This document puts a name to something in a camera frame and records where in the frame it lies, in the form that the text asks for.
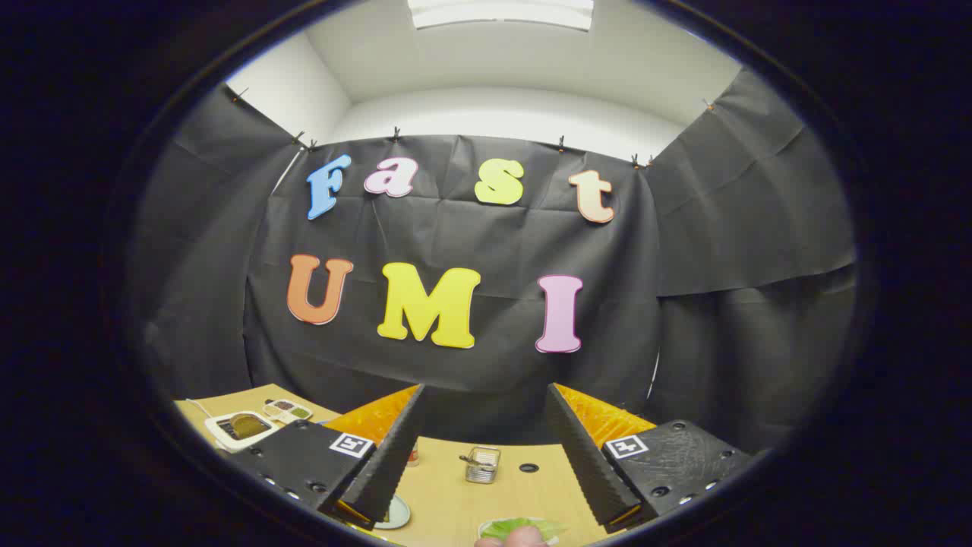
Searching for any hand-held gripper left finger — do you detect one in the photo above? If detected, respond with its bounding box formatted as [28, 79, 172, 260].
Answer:
[226, 384, 426, 531]

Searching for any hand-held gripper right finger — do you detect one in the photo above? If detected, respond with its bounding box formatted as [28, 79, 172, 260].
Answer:
[544, 382, 754, 533]

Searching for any brown bread slice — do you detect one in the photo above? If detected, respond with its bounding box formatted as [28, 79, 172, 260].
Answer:
[230, 413, 272, 441]

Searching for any blue plate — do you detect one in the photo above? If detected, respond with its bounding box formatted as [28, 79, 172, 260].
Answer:
[376, 494, 412, 531]

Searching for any green lettuce leaf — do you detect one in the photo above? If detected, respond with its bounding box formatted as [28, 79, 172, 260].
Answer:
[482, 518, 569, 544]

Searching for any pale green plate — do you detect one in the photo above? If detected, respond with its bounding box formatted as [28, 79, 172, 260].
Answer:
[477, 517, 566, 547]

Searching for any white seasoning tray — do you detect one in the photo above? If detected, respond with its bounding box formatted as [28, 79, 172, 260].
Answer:
[263, 399, 313, 425]

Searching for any white toaster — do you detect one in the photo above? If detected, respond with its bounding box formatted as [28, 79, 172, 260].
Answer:
[205, 410, 280, 454]

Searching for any row of small cloth clips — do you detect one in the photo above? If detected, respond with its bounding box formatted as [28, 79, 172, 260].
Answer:
[232, 87, 715, 169]

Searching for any ceiling light panel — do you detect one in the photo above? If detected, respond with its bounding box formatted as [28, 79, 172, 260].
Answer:
[406, 0, 595, 31]

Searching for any metal wire utensil holder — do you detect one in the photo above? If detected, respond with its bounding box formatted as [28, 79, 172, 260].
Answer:
[459, 447, 502, 485]

